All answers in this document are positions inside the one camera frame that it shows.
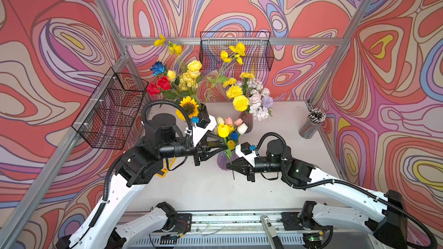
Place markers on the purple glass tulip vase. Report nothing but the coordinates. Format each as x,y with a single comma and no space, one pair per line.
223,159

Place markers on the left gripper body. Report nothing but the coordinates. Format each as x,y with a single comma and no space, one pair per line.
198,152

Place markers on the sunflower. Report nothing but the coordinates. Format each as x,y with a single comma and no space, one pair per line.
190,106

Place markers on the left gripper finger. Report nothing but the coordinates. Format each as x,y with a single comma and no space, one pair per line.
216,142
208,153

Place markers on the mixed rose bouquet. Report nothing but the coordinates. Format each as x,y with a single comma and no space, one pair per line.
175,84

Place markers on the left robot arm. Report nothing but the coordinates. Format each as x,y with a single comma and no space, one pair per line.
169,133

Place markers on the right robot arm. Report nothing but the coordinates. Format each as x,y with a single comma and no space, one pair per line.
383,215

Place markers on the left black wire basket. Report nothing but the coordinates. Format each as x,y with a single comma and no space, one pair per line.
109,115

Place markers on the black vase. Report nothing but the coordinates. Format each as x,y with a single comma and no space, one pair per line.
203,117

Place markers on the tulip bunch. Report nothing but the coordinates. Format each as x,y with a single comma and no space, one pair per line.
237,125

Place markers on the yellow calculator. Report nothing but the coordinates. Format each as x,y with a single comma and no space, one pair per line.
162,169

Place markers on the back black wire basket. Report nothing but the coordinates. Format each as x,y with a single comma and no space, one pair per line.
258,45

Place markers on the tool on front rail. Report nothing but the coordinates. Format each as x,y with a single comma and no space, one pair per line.
271,234

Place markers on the yellow tulip front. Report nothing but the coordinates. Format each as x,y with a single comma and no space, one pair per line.
231,145

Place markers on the patterned pen cup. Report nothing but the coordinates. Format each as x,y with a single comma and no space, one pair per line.
315,119

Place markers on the black wire basket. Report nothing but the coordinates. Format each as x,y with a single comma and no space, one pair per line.
258,45
109,115

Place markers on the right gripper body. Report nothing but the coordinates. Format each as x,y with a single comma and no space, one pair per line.
260,168

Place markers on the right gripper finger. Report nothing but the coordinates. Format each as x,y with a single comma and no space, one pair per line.
234,157
236,167

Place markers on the yellow and lilac bouquet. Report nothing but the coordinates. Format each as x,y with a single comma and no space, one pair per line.
238,77

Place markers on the yellow tulip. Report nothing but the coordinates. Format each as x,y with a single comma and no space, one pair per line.
223,130
231,145

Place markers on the blue tulip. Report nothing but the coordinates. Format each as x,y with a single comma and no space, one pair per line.
234,135

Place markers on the red grey glass vase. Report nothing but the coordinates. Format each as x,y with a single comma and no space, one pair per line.
248,120

